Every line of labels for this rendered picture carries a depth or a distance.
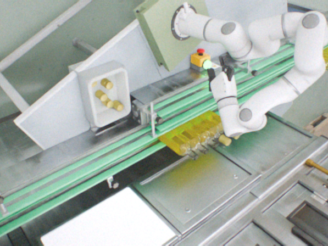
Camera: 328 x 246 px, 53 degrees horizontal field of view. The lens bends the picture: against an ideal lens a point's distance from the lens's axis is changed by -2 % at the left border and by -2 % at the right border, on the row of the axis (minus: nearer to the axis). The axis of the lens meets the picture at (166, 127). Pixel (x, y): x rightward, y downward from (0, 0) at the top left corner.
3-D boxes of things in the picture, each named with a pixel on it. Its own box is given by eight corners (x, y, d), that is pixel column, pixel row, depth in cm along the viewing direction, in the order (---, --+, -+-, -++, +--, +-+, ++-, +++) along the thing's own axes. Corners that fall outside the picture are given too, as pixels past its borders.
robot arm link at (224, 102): (229, 113, 129) (227, 106, 129) (242, 104, 121) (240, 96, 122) (213, 113, 125) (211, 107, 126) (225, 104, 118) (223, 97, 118)
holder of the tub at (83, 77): (88, 129, 145) (97, 137, 140) (76, 73, 128) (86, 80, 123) (121, 114, 153) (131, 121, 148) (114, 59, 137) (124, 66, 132)
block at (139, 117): (131, 119, 150) (140, 126, 145) (129, 101, 144) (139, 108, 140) (138, 116, 152) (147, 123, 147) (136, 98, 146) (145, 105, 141)
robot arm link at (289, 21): (279, 6, 111) (324, -5, 103) (288, 22, 122) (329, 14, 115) (281, 44, 109) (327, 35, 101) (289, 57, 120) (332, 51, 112)
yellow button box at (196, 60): (189, 67, 168) (200, 72, 164) (189, 53, 164) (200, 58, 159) (199, 62, 172) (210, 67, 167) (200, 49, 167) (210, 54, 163)
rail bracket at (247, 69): (232, 67, 171) (253, 77, 163) (233, 54, 166) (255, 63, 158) (237, 65, 173) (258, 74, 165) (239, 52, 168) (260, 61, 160)
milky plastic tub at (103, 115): (86, 119, 141) (96, 129, 136) (76, 73, 128) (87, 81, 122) (120, 105, 150) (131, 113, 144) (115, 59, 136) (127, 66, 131)
